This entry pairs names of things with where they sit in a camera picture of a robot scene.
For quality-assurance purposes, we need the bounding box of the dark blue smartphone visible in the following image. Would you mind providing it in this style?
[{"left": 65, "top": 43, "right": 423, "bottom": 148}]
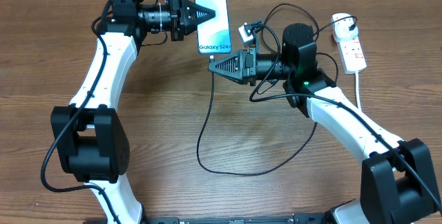
[{"left": 195, "top": 0, "right": 232, "bottom": 55}]

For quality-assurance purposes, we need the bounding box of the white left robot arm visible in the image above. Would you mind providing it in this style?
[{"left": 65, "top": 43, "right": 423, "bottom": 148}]
[{"left": 40, "top": 0, "right": 217, "bottom": 223}]

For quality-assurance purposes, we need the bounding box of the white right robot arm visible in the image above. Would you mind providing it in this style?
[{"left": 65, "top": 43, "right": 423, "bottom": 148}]
[{"left": 209, "top": 48, "right": 441, "bottom": 223}]

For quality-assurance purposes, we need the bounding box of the white charger plug adapter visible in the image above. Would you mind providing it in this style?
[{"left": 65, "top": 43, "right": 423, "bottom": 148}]
[{"left": 331, "top": 13, "right": 358, "bottom": 43}]

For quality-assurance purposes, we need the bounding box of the white power strip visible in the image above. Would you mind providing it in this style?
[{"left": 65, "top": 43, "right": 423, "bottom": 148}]
[{"left": 338, "top": 37, "right": 367, "bottom": 74}]

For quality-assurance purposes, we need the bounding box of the white power strip cord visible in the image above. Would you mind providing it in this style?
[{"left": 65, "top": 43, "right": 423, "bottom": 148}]
[{"left": 354, "top": 71, "right": 362, "bottom": 109}]

